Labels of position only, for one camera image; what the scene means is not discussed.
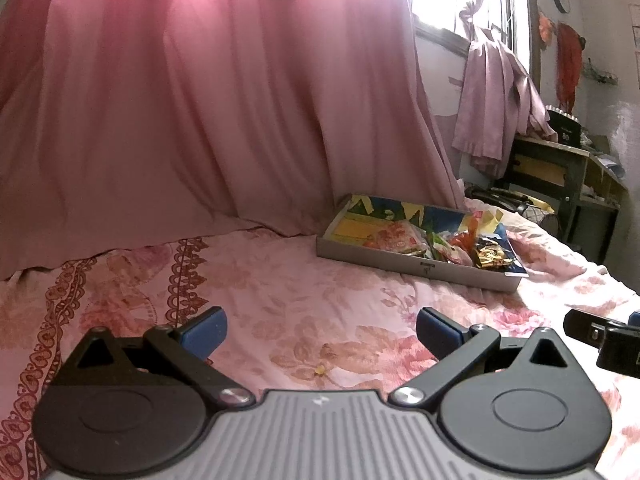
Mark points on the white green snack packet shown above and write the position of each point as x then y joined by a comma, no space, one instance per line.
437,247

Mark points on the orange wall ornament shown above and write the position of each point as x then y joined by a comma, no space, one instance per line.
546,27

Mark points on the wooden desk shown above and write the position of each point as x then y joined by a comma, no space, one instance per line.
572,170

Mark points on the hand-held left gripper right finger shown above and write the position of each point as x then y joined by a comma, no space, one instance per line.
440,332

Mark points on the gold snack packet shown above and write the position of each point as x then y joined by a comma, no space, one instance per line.
492,257

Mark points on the grey cardboard box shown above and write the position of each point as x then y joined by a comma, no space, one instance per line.
390,260

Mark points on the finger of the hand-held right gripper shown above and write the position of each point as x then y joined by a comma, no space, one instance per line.
582,325
635,318

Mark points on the wall hook rack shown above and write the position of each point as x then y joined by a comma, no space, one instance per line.
600,77

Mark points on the pink snack packet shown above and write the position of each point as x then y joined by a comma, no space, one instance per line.
395,236

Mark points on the black box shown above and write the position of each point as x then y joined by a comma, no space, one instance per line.
565,132

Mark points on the small yellow scrap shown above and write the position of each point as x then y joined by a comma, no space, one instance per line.
318,371

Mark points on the pink floral blanket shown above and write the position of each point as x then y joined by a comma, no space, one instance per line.
150,285

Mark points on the yellow blue printed sheet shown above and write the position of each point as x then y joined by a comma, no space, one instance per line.
360,225

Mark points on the lilac hanging cloth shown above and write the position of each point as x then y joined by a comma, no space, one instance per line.
490,100

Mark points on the pink curtain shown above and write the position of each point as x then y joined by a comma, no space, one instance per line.
200,110

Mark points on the red wall ornament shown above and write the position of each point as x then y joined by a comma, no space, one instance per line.
567,65

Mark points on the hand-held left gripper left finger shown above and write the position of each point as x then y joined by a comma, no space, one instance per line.
205,332

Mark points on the black mesh bag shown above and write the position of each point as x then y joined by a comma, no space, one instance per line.
542,220

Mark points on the orange snack packet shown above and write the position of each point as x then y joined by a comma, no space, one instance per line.
462,245

